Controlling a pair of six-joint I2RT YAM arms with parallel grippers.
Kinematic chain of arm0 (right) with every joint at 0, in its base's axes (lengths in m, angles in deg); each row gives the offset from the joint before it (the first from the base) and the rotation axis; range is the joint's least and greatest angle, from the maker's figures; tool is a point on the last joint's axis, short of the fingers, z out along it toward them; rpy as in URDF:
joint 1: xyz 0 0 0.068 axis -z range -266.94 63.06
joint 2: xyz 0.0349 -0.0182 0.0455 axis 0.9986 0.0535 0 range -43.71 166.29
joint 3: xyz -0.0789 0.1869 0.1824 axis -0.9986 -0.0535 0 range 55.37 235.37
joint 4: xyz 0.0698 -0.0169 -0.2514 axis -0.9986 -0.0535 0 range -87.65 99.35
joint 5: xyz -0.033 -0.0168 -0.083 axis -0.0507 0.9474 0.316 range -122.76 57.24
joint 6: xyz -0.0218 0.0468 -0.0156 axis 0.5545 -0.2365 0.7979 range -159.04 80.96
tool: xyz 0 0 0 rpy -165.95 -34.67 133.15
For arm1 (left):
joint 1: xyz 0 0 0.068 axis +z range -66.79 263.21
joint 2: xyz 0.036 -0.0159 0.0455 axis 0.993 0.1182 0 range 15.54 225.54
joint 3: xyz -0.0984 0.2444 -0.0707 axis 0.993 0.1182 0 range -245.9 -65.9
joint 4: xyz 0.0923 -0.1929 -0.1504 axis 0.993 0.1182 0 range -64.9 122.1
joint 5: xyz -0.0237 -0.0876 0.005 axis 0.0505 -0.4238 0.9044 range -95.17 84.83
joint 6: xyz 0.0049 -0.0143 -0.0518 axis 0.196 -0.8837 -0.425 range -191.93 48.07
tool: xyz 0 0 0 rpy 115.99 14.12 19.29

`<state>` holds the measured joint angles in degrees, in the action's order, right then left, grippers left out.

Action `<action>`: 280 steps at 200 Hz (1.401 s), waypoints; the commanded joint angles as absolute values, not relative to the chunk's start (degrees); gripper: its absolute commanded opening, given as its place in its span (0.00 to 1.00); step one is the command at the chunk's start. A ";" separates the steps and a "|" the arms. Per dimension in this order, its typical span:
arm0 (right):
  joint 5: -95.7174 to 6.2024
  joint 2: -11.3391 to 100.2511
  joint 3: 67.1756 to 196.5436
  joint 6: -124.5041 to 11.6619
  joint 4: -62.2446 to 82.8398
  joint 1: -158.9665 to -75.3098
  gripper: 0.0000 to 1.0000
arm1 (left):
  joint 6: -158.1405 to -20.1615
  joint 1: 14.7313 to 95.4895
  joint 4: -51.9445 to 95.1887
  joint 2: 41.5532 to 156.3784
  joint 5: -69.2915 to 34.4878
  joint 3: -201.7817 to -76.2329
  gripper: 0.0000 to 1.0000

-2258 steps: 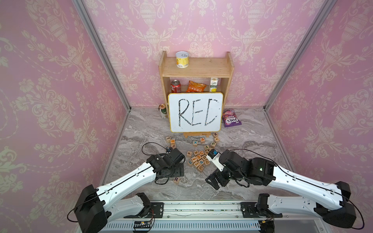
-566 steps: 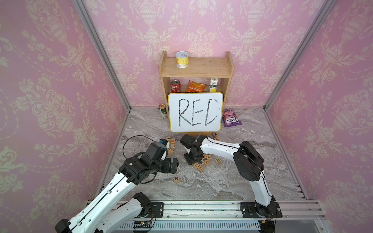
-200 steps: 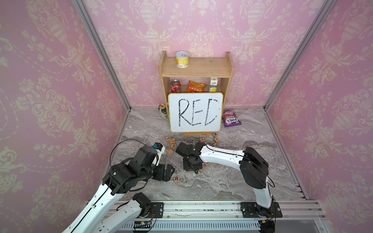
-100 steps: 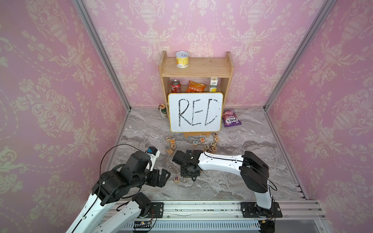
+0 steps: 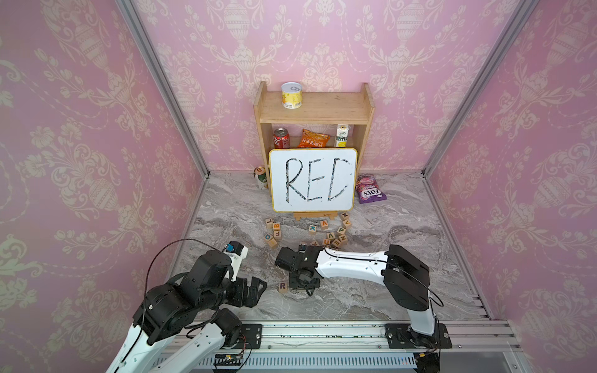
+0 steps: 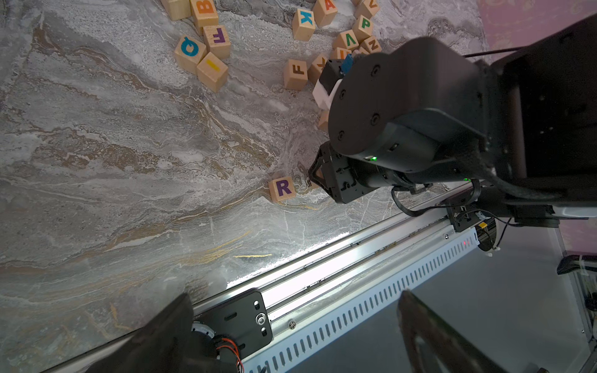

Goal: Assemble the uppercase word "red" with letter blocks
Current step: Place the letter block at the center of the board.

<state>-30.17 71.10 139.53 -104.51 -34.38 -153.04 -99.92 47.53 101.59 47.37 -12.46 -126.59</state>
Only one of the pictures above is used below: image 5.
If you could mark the yellow framed whiteboard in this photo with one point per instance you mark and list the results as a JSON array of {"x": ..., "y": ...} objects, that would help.
[{"x": 312, "y": 180}]

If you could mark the white green drink carton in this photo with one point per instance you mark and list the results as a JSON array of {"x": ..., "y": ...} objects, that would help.
[{"x": 341, "y": 139}]

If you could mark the red soda can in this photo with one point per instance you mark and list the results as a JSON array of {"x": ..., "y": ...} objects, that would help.
[{"x": 281, "y": 138}]

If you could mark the yellow white can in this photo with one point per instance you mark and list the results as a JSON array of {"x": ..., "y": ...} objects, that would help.
[{"x": 292, "y": 95}]

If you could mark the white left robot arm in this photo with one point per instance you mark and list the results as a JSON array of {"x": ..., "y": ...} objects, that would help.
[{"x": 212, "y": 283}]

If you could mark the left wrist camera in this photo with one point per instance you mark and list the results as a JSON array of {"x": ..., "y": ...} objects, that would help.
[{"x": 237, "y": 252}]

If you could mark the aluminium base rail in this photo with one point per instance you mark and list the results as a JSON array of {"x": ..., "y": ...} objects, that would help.
[{"x": 310, "y": 344}]

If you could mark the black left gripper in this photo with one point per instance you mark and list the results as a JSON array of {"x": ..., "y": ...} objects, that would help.
[{"x": 243, "y": 298}]

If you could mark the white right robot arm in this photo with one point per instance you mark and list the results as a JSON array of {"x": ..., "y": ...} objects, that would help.
[{"x": 405, "y": 277}]

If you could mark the wooden shelf rack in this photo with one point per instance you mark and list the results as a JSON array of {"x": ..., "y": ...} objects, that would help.
[{"x": 328, "y": 109}]

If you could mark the purple R letter block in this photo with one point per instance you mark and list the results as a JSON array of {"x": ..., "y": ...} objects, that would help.
[{"x": 283, "y": 287}]

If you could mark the wooden whiteboard stand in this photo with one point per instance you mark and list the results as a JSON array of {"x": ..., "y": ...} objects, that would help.
[{"x": 315, "y": 215}]

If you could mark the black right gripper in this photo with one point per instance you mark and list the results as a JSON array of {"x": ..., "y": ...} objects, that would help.
[{"x": 293, "y": 285}]

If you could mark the purple candy bag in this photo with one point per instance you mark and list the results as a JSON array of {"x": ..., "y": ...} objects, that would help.
[{"x": 368, "y": 190}]

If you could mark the orange snack bag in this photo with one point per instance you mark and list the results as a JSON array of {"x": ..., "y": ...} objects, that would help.
[{"x": 313, "y": 140}]

